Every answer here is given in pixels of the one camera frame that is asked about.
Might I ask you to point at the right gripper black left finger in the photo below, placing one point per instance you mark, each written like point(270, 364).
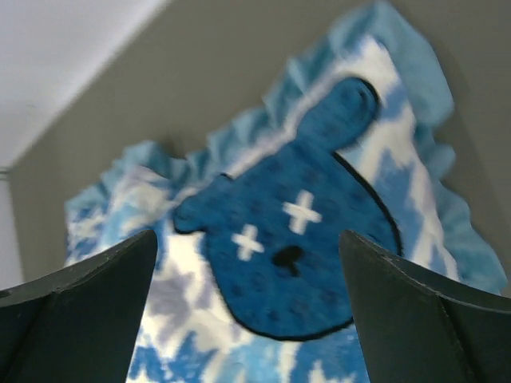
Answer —
point(80, 323)

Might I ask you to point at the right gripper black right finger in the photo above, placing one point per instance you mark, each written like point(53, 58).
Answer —
point(415, 325)

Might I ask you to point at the blue white bear pillowcase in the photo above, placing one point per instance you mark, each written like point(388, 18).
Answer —
point(248, 285)

